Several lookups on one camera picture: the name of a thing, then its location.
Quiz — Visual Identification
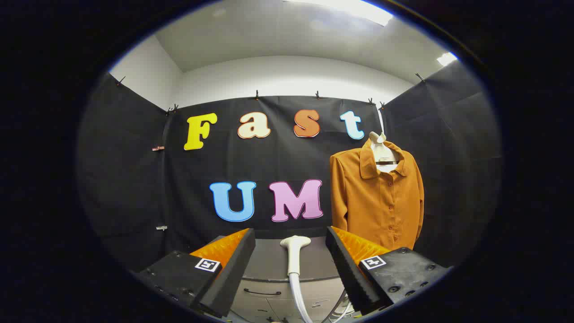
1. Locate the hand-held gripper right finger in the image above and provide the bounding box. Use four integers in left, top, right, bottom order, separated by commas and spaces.
326, 226, 450, 316

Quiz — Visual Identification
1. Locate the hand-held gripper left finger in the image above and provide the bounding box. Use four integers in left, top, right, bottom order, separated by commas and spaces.
134, 228, 257, 319

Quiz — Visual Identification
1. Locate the white garment steamer head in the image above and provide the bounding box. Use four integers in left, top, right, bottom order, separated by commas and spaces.
280, 235, 312, 276

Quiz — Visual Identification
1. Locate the orange button shirt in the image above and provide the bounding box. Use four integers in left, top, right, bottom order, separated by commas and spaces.
330, 139, 425, 251

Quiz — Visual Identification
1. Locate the grey cabinet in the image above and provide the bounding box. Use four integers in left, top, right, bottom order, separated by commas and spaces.
215, 234, 359, 323

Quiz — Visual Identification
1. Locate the black backdrop cloth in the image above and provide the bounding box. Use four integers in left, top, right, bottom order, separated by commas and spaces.
76, 61, 503, 274

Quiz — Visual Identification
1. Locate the white plastic hanger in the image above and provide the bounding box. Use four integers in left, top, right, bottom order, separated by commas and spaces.
369, 131, 400, 174

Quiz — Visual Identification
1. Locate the long ceiling light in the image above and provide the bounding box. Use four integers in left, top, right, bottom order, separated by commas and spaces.
287, 0, 394, 26

